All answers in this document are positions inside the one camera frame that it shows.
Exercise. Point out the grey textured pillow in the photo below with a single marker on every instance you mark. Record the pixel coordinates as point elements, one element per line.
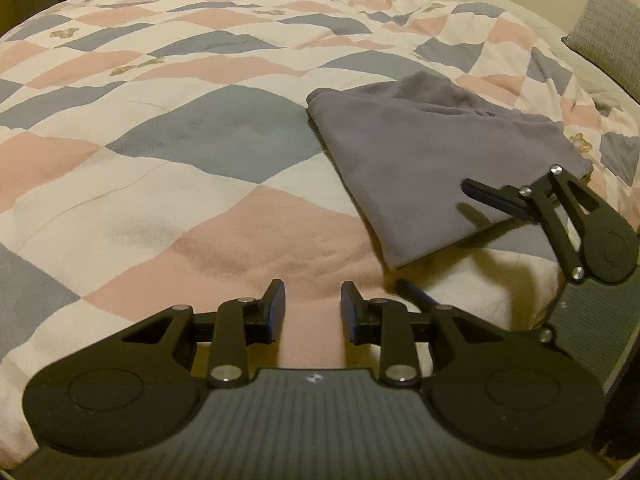
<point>607,35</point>

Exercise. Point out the grey purple pants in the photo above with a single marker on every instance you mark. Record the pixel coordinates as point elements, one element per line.
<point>403,148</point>

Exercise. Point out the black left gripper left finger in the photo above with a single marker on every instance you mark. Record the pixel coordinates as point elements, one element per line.
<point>142,385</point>

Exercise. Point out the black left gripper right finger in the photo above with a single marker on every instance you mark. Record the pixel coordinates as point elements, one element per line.
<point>514,397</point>

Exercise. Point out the checkered pink blue quilt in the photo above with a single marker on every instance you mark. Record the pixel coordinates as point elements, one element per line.
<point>158,152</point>

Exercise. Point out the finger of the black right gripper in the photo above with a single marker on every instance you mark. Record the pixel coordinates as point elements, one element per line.
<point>472,329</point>
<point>589,238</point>

